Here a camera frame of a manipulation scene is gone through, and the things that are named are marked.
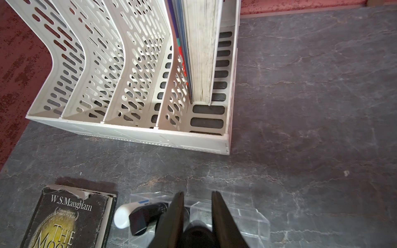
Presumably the white perforated file organizer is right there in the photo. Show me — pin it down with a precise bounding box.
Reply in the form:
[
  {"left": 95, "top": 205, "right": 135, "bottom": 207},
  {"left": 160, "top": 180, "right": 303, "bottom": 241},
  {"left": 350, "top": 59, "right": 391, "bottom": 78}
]
[{"left": 9, "top": 1, "right": 241, "bottom": 155}]

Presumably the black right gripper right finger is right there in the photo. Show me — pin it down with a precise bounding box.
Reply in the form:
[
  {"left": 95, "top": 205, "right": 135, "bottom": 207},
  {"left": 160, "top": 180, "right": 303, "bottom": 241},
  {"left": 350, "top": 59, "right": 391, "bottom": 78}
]
[{"left": 212, "top": 191, "right": 249, "bottom": 248}]

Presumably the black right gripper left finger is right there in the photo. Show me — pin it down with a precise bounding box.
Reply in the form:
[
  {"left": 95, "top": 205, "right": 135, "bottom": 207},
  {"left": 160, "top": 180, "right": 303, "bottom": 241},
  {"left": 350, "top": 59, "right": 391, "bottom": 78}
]
[{"left": 148, "top": 192, "right": 185, "bottom": 248}]

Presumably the book standing in file organizer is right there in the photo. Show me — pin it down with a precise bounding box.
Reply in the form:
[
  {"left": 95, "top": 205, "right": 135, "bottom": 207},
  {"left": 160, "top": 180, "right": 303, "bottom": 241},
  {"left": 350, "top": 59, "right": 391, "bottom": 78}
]
[{"left": 166, "top": 1, "right": 223, "bottom": 105}]

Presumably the black Maugham paperback book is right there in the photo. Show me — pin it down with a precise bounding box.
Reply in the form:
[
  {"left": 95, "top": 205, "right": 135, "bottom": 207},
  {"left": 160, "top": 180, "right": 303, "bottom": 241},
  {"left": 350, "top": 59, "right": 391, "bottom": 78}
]
[{"left": 21, "top": 185, "right": 117, "bottom": 248}]

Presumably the clear acrylic lipstick organizer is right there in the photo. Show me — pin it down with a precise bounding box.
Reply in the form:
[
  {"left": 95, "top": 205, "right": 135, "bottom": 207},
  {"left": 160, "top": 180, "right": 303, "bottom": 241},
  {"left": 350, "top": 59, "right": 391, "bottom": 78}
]
[{"left": 123, "top": 192, "right": 270, "bottom": 248}]

